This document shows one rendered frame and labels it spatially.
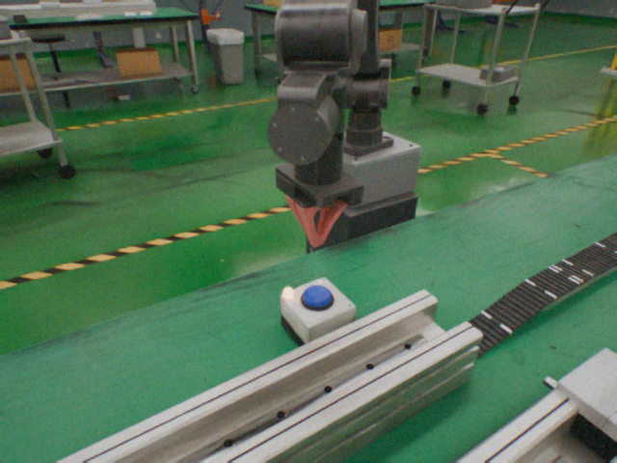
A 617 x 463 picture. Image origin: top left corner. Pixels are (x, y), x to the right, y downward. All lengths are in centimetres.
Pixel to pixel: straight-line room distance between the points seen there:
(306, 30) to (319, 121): 10
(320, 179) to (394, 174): 54
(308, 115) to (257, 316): 38
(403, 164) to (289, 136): 64
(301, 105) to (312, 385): 32
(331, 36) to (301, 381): 36
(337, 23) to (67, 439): 53
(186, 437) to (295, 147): 30
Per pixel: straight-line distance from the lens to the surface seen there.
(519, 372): 67
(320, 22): 45
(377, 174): 98
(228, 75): 546
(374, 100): 93
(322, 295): 61
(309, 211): 50
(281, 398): 52
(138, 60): 516
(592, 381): 56
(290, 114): 39
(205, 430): 50
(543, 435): 51
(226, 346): 65
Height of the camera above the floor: 125
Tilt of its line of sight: 32 degrees down
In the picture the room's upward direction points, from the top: straight up
